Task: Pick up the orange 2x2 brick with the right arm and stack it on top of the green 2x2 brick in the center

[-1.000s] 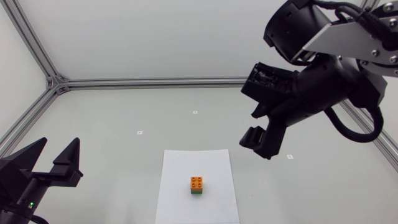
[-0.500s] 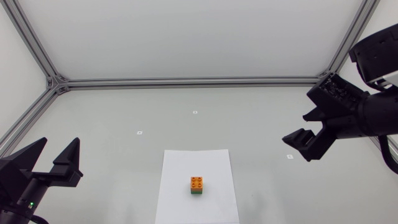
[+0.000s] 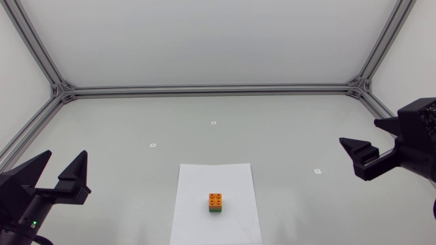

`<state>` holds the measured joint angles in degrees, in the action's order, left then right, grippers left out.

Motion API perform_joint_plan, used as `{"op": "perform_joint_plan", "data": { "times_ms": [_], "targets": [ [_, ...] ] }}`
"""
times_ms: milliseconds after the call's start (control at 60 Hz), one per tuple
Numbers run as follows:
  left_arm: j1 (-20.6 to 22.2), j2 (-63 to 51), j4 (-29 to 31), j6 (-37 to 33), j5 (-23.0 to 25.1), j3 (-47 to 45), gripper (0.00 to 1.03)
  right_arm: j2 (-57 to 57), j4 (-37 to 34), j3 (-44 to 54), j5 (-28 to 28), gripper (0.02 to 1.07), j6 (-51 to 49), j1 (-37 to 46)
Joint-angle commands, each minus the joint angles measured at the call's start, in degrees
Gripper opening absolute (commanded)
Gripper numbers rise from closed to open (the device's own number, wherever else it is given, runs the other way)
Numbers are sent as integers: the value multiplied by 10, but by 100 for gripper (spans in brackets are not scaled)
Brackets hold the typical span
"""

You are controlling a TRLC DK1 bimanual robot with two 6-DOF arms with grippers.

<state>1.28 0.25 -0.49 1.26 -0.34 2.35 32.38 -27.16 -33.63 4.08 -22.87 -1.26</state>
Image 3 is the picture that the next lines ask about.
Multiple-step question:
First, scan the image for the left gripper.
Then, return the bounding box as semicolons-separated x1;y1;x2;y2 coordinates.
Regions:
0;150;92;224

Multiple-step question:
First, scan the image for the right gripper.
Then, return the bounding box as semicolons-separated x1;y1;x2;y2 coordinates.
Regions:
339;116;436;183

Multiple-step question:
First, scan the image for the orange toy brick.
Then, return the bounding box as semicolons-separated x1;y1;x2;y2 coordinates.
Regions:
208;193;223;209

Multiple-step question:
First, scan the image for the white paper sheet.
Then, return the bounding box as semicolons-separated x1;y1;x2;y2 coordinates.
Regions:
169;163;263;245

